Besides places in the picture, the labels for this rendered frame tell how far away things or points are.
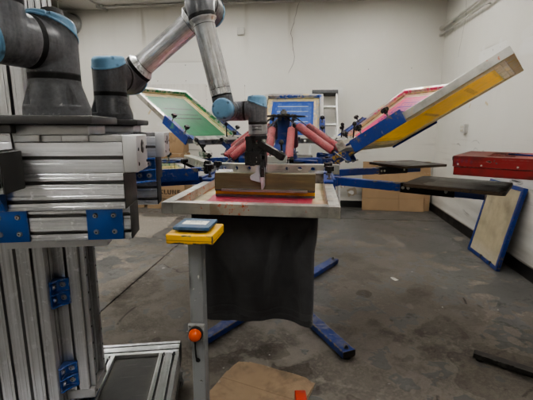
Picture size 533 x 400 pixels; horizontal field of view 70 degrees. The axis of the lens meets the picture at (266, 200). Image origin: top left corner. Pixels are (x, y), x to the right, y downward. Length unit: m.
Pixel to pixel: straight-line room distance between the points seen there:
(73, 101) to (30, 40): 0.15
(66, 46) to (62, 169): 0.29
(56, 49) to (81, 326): 0.85
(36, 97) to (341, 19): 5.37
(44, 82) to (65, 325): 0.78
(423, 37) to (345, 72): 1.16
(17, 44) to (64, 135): 0.21
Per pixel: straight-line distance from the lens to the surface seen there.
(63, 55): 1.05
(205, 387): 1.28
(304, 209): 1.20
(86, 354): 1.48
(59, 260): 1.36
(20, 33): 0.98
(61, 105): 1.02
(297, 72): 5.96
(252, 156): 1.49
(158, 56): 1.61
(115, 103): 1.50
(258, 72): 6.01
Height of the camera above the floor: 1.23
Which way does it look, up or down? 11 degrees down
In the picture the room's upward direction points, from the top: straight up
